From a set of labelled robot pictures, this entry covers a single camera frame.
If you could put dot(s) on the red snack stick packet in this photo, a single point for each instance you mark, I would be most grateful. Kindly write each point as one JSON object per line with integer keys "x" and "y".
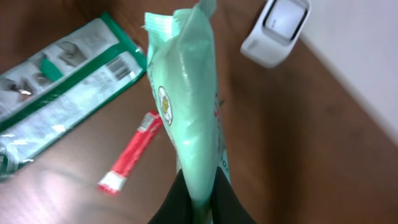
{"x": 114, "y": 180}

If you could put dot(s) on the green white 3M package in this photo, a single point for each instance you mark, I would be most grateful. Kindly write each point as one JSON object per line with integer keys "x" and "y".
{"x": 59, "y": 87}

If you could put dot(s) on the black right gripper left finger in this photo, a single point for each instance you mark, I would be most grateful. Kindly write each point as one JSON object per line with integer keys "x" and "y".
{"x": 177, "y": 206}

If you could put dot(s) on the white cube barcode scanner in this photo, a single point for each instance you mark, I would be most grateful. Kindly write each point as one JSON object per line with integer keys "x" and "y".
{"x": 276, "y": 31}

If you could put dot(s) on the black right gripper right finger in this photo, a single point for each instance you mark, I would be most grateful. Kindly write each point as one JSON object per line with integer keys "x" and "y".
{"x": 226, "y": 207}

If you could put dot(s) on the white teal wipes packet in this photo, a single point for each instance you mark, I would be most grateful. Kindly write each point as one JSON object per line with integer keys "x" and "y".
{"x": 181, "y": 68}

